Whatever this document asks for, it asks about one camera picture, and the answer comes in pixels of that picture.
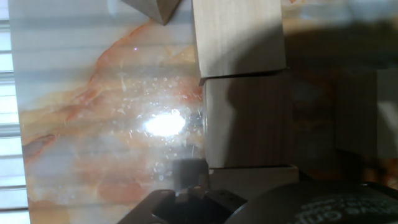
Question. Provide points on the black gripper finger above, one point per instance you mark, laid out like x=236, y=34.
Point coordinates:
x=189, y=199

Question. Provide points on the orange grey marble mat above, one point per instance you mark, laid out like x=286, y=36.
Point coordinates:
x=93, y=124

